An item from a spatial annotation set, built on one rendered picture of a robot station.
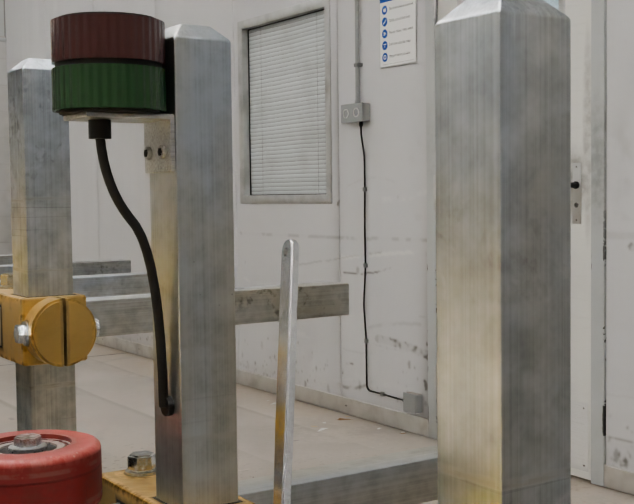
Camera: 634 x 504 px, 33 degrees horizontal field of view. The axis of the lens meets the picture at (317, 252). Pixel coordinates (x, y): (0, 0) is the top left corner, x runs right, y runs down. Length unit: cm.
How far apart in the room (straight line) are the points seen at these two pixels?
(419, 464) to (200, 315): 23
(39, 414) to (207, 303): 27
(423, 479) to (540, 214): 39
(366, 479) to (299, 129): 478
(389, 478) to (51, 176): 33
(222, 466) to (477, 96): 30
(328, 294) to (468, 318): 61
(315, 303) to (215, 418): 39
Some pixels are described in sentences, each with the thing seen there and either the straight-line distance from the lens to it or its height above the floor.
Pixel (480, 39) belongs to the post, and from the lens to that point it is 38.
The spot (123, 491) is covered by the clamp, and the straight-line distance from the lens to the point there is 66.
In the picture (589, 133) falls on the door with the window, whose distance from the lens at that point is 393.
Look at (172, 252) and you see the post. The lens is 59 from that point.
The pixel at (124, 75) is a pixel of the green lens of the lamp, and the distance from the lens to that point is 56.
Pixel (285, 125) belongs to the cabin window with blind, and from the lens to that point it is 557.
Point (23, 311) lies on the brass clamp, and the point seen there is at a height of 96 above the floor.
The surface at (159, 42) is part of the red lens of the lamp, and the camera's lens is 58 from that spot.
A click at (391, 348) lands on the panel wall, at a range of 481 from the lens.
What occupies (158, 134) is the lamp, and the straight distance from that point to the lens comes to 59.
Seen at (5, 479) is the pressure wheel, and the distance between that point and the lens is 59.
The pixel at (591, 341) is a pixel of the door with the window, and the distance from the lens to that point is 393.
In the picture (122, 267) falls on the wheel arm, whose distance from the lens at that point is 143.
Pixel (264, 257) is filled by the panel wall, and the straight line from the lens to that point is 569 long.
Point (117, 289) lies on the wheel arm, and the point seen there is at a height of 95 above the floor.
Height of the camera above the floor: 104
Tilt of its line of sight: 3 degrees down
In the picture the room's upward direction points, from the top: 1 degrees counter-clockwise
